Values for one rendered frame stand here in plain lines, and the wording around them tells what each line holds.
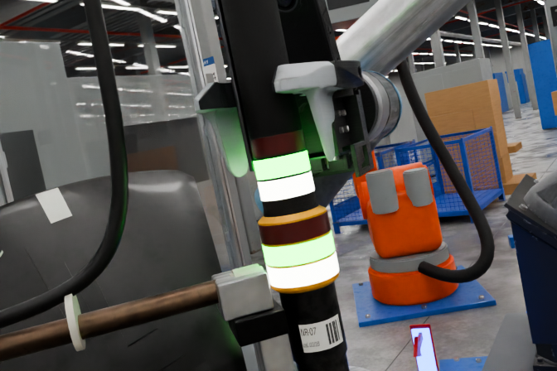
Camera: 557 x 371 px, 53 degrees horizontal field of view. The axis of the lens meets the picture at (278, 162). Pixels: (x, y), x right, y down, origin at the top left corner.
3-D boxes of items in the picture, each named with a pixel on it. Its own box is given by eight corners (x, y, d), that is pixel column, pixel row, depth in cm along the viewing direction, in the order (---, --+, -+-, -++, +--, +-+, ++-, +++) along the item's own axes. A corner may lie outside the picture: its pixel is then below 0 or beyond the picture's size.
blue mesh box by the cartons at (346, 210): (332, 234, 732) (318, 161, 727) (371, 212, 838) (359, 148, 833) (396, 229, 683) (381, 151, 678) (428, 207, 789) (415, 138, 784)
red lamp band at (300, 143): (259, 159, 32) (254, 138, 32) (248, 159, 35) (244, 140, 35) (313, 147, 33) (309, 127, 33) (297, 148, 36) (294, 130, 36)
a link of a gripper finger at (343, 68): (361, 80, 33) (365, 87, 42) (356, 55, 33) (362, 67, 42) (284, 96, 34) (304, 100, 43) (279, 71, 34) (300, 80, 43)
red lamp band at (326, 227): (270, 249, 32) (266, 228, 32) (254, 238, 36) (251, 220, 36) (341, 231, 33) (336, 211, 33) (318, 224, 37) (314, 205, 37)
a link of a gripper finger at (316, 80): (347, 164, 29) (355, 152, 38) (326, 50, 29) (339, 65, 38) (288, 175, 29) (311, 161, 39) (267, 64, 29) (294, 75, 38)
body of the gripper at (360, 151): (362, 177, 38) (391, 157, 49) (338, 50, 37) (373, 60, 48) (259, 193, 40) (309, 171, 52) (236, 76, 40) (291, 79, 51)
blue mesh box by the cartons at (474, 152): (406, 227, 684) (391, 149, 679) (441, 204, 785) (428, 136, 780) (478, 222, 632) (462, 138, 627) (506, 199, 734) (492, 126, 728)
